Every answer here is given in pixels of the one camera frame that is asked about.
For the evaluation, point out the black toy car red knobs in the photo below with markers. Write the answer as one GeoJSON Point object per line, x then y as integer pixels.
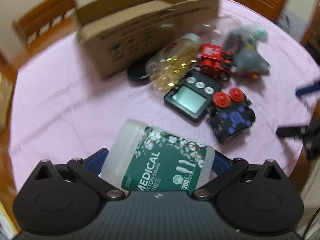
{"type": "Point", "coordinates": [230, 114]}

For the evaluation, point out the open cardboard box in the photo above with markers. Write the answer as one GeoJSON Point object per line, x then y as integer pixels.
{"type": "Point", "coordinates": [115, 33]}

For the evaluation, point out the white medical cotton swab jar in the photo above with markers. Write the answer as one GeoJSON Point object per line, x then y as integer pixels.
{"type": "Point", "coordinates": [146, 158]}

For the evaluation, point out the clear empty plastic jar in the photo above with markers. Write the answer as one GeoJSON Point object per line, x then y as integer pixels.
{"type": "Point", "coordinates": [215, 31]}

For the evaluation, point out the black round jar lid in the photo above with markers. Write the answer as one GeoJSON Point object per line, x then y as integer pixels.
{"type": "Point", "coordinates": [136, 71]}

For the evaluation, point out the red toy train car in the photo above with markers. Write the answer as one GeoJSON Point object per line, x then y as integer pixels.
{"type": "Point", "coordinates": [214, 62]}

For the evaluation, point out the grey rubber cat toy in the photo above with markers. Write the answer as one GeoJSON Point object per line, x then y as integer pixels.
{"type": "Point", "coordinates": [247, 61]}

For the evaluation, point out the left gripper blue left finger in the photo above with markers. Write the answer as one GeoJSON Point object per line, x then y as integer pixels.
{"type": "Point", "coordinates": [95, 162]}

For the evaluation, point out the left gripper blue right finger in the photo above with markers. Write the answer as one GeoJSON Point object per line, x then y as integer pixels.
{"type": "Point", "coordinates": [221, 163]}

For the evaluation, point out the black digital timer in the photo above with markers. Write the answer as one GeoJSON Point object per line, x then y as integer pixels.
{"type": "Point", "coordinates": [193, 95]}

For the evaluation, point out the wooden chair left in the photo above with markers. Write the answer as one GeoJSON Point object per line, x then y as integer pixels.
{"type": "Point", "coordinates": [43, 14]}

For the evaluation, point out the jar of golden capsules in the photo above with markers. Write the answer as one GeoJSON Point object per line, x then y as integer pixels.
{"type": "Point", "coordinates": [173, 61]}

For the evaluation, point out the teal oval case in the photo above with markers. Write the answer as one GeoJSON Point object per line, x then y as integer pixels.
{"type": "Point", "coordinates": [260, 34]}

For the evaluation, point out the pink tablecloth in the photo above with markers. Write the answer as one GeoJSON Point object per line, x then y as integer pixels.
{"type": "Point", "coordinates": [62, 109]}

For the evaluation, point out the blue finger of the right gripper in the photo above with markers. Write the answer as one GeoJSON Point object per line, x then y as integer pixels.
{"type": "Point", "coordinates": [291, 132]}
{"type": "Point", "coordinates": [308, 89]}

